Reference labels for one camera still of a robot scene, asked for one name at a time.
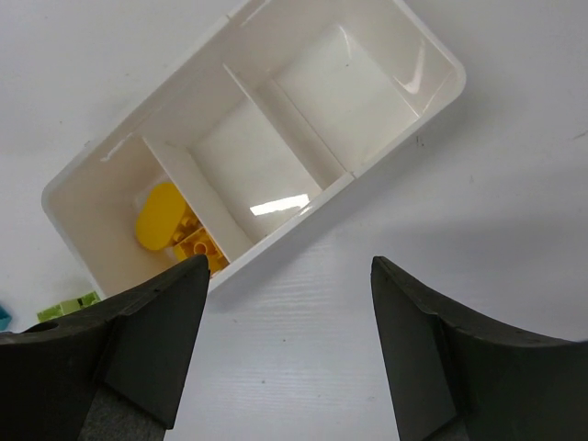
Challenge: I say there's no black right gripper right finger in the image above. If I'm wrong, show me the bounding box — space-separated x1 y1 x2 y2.
370 256 587 440

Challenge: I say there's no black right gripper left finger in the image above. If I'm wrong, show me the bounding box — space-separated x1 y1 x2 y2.
1 256 209 440

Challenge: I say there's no green lego brick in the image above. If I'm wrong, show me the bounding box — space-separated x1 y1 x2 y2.
37 291 101 322

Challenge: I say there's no teal two-by-two lego brick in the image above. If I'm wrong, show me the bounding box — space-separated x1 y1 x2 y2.
0 303 13 333

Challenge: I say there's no yellow striped lego brick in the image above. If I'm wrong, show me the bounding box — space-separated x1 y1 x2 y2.
172 216 229 277

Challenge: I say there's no yellow butterfly lego block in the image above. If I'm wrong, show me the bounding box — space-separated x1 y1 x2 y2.
135 182 188 252

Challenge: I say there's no white three-compartment container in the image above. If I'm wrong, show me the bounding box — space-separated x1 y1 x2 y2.
41 1 467 297

